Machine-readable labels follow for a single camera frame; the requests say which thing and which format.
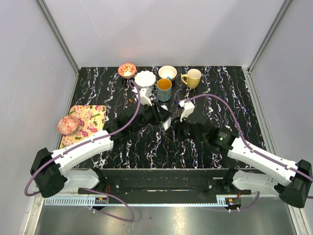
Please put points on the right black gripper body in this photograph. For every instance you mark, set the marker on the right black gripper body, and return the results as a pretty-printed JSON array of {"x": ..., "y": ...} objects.
[{"x": 185, "y": 131}]

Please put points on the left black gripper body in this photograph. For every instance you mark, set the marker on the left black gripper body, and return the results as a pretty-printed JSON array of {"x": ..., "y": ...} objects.
[{"x": 151, "y": 115}]

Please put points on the white remote control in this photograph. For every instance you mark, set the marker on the white remote control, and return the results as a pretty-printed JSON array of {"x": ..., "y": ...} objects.
[{"x": 166, "y": 122}]

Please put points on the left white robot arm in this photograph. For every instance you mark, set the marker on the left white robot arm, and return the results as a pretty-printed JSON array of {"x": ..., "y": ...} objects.
[{"x": 54, "y": 171}]

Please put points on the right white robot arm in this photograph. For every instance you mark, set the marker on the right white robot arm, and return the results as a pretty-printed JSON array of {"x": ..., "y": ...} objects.
[{"x": 289, "y": 180}]

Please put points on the blue mug orange inside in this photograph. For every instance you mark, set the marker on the blue mug orange inside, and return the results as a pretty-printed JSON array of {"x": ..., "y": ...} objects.
[{"x": 164, "y": 89}]

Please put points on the white scalloped bowl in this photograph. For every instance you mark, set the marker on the white scalloped bowl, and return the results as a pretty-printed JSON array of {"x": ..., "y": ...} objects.
[{"x": 145, "y": 79}]

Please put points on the cream round bowl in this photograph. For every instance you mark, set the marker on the cream round bowl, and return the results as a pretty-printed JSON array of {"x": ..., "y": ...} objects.
[{"x": 167, "y": 71}]

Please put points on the yellow mug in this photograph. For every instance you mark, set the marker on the yellow mug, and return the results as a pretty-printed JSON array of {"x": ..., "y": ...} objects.
[{"x": 192, "y": 78}]

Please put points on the orange floral small bowl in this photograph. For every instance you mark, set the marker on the orange floral small bowl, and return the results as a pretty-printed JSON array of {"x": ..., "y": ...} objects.
[{"x": 127, "y": 70}]

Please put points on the floral rectangular tray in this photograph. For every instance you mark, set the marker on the floral rectangular tray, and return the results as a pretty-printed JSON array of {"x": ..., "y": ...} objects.
[{"x": 91, "y": 118}]

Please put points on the red patterned bowl on tray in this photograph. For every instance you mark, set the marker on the red patterned bowl on tray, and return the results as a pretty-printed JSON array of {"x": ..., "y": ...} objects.
[{"x": 68, "y": 125}]

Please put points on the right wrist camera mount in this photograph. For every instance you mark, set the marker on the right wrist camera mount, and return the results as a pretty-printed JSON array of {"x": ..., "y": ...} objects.
[{"x": 188, "y": 108}]

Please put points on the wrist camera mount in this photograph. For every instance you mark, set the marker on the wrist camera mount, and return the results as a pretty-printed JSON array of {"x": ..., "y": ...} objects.
[
  {"x": 144, "y": 95},
  {"x": 188, "y": 108}
]

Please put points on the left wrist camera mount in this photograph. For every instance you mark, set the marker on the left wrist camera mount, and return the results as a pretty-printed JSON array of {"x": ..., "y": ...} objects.
[{"x": 144, "y": 95}]

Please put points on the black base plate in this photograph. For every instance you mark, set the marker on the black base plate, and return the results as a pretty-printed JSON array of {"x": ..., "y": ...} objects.
[{"x": 211, "y": 188}]

